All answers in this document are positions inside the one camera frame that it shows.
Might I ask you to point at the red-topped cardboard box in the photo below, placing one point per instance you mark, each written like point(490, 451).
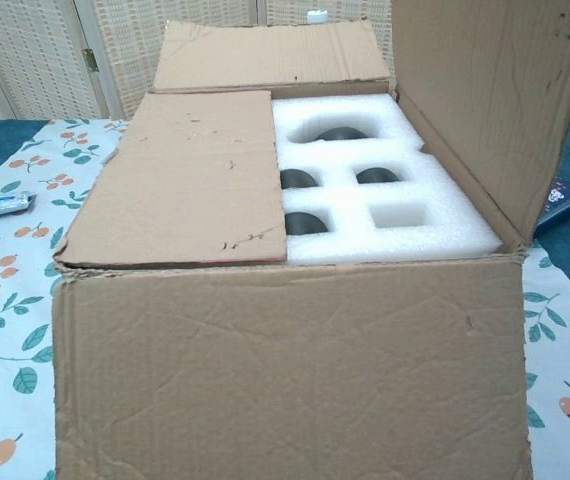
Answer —
point(290, 375)

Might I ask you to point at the floral print tablecloth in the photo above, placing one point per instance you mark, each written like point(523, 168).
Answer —
point(10, 310)

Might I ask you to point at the dark blue small carton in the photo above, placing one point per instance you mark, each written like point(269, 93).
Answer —
point(565, 205)

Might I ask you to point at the white foam insert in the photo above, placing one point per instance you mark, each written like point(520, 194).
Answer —
point(445, 220)

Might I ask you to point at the black teapot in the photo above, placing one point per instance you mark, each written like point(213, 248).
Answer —
point(342, 135)

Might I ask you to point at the bamboo folding screen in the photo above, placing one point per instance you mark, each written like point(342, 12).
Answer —
point(30, 60)

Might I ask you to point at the black cup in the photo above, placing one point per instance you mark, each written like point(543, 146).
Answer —
point(297, 180)

